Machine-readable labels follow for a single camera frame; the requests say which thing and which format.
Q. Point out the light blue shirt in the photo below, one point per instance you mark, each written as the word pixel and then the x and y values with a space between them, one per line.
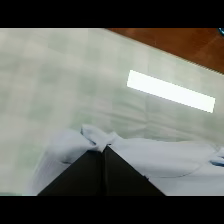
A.
pixel 166 160

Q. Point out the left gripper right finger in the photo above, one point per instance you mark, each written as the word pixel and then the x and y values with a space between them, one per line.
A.
pixel 128 178

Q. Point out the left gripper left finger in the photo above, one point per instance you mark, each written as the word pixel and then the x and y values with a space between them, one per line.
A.
pixel 81 178

